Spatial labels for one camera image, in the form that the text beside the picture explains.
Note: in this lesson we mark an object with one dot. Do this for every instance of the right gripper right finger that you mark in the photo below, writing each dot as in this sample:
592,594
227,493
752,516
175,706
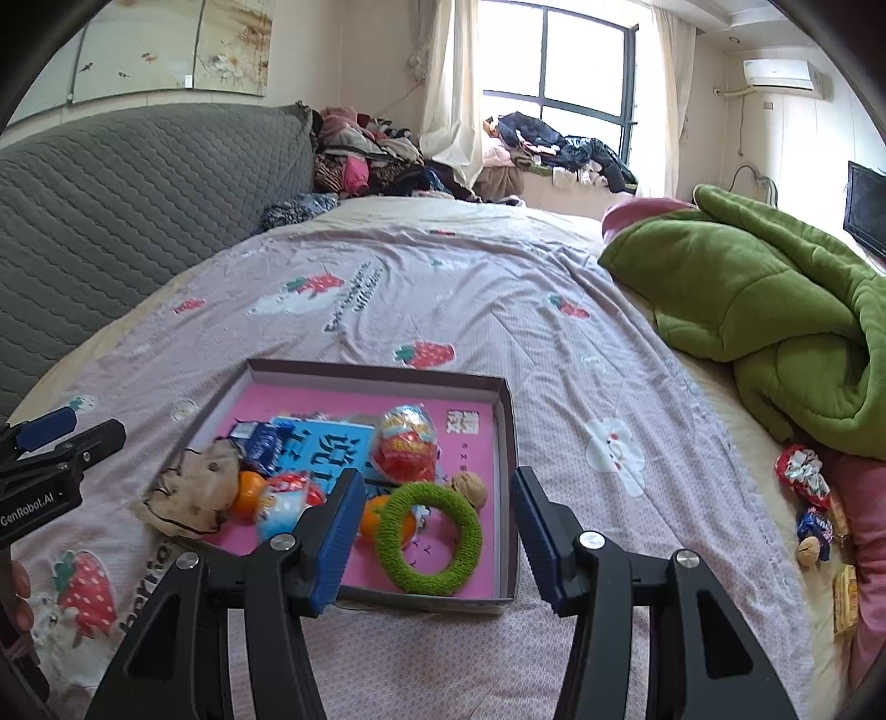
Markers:
704,660

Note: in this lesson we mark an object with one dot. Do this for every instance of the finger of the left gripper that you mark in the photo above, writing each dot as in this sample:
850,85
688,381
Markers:
33,434
93,446

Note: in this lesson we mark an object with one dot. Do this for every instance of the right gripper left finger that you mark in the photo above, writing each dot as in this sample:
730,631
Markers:
173,662

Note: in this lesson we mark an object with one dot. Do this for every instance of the beige sheer drawstring bag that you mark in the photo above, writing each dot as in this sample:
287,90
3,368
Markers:
192,498

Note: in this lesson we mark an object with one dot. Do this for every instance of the orange tangerine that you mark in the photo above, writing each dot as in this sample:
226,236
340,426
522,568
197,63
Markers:
251,488
372,516

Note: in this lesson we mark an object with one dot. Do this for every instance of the brown walnut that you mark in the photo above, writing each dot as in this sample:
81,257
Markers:
471,487

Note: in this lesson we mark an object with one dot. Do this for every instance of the large red blue toy egg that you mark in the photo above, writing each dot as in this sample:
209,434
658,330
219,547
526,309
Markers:
405,446

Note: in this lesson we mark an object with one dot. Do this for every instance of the person's left hand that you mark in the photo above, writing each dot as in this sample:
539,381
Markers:
22,589

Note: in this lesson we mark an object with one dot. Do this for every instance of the yellow snack packet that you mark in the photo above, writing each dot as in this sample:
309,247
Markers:
845,600

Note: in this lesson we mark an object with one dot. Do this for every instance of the blue snack packet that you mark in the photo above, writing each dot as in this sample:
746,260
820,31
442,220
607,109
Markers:
813,522

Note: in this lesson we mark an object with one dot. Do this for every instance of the pink strawberry bed sheet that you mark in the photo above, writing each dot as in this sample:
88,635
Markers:
605,413

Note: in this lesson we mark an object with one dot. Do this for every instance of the red silver snack wrapper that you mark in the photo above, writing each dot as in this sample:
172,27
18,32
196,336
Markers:
799,467

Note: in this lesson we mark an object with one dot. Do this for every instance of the grey quilted headboard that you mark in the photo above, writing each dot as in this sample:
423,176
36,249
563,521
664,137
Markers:
99,213

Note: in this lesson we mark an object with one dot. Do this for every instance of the dark cardboard box tray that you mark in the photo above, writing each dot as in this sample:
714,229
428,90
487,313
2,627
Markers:
358,377

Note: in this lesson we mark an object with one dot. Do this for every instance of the green fleece blanket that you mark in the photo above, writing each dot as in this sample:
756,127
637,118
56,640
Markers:
795,312

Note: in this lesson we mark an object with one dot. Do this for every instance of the clothes pile by headboard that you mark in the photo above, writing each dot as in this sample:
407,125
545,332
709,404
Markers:
356,156

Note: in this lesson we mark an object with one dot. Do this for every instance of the pink pillow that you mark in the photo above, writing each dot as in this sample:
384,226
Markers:
633,210

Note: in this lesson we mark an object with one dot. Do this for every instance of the black television screen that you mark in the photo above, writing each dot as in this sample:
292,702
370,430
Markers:
866,208

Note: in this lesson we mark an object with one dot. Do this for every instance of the clothes pile on windowsill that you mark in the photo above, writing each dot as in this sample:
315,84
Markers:
530,145

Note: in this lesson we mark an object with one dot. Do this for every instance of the cream curtain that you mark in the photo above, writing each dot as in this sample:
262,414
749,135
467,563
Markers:
444,60

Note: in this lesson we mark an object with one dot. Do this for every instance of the white air conditioner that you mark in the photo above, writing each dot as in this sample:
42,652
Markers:
796,77

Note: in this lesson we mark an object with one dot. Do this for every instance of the wall art panel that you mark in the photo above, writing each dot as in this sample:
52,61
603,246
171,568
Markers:
158,45

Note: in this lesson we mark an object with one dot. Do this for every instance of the window with dark frame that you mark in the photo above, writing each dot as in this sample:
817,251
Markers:
570,64

